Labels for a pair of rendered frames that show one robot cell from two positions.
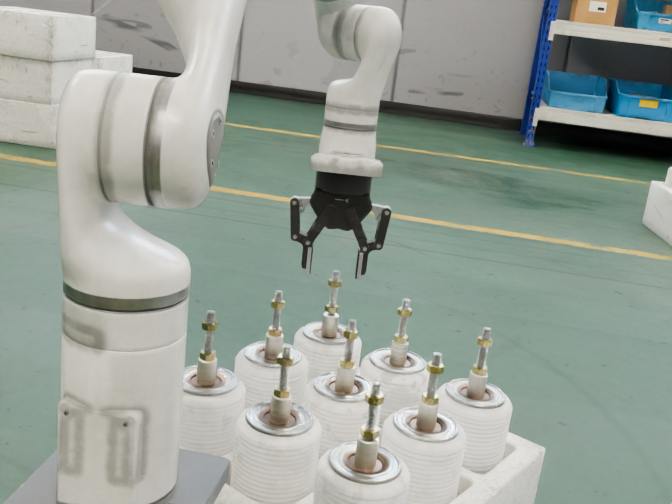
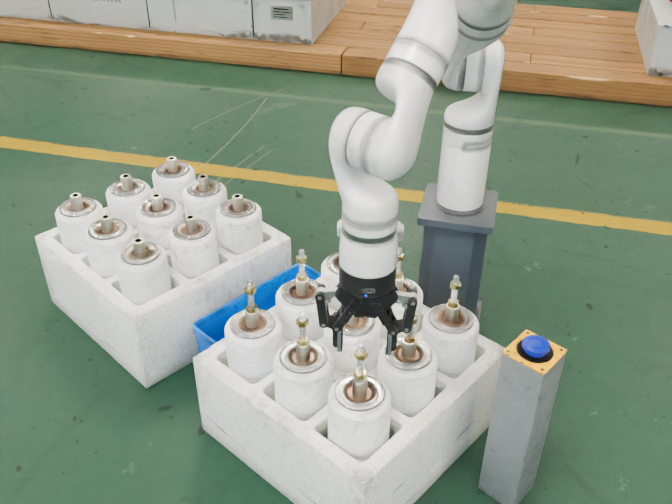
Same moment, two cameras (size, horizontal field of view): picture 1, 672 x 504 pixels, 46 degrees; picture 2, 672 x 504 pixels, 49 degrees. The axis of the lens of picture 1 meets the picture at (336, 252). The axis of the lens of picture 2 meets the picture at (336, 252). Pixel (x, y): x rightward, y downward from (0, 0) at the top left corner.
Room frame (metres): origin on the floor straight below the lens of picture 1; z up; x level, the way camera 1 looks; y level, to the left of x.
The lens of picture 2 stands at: (1.83, 0.04, 1.04)
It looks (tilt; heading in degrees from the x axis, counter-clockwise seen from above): 35 degrees down; 186
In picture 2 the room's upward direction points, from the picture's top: straight up
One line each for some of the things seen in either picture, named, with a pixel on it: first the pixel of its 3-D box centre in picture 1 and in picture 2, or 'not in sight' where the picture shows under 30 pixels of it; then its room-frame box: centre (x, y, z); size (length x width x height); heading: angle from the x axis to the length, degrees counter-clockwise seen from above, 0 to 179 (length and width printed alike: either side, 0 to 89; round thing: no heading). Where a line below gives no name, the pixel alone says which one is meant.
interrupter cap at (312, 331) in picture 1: (328, 333); (359, 392); (1.05, 0.00, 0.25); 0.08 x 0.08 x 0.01
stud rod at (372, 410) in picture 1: (371, 416); not in sight; (0.72, -0.06, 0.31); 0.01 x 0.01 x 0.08
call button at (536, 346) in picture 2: not in sight; (535, 347); (0.99, 0.25, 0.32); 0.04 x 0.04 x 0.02
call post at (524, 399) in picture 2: not in sight; (519, 424); (0.99, 0.25, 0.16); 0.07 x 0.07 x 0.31; 54
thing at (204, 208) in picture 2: not in sight; (208, 223); (0.47, -0.39, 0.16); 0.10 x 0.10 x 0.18
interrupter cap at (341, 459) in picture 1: (365, 463); (346, 263); (0.72, -0.06, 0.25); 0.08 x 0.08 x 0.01
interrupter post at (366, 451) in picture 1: (366, 451); not in sight; (0.72, -0.06, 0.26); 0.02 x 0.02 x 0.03
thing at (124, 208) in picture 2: not in sight; (133, 223); (0.49, -0.56, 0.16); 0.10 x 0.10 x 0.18
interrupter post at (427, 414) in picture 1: (427, 414); (302, 286); (0.81, -0.12, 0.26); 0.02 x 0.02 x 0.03
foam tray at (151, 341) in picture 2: not in sight; (167, 270); (0.57, -0.47, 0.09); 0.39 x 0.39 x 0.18; 51
